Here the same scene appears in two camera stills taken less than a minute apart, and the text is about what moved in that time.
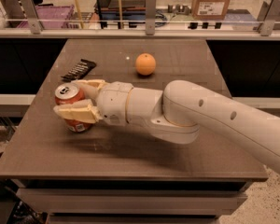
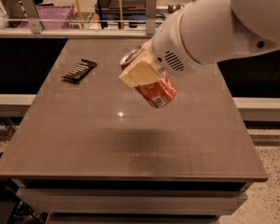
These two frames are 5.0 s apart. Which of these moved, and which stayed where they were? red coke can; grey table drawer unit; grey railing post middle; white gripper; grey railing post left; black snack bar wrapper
Moved: red coke can; white gripper
Stayed: grey railing post middle; grey table drawer unit; grey railing post left; black snack bar wrapper
